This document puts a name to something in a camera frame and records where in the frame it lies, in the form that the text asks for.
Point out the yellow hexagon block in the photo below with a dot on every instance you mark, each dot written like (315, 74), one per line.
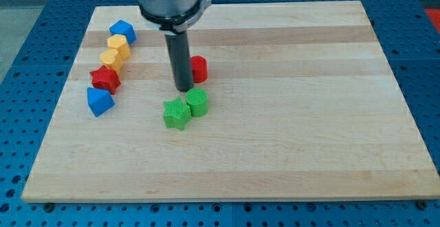
(120, 43)

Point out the green cylinder block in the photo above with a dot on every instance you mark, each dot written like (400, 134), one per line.
(197, 100)

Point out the yellow heart block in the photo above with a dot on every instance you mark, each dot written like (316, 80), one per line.
(112, 59)

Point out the red cylinder block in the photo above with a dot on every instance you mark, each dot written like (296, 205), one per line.
(199, 69)

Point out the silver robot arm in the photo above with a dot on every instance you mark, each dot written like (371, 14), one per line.
(172, 17)

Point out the wooden board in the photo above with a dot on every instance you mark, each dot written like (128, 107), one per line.
(303, 106)

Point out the blue triangle block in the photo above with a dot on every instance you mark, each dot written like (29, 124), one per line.
(99, 100)

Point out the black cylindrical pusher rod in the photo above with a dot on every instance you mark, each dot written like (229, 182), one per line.
(179, 55)

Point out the green star block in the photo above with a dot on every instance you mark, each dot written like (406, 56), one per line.
(176, 113)

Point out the blue cube block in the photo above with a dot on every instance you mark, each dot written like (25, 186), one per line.
(124, 28)

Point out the red star block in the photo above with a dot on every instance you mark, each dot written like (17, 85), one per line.
(105, 78)

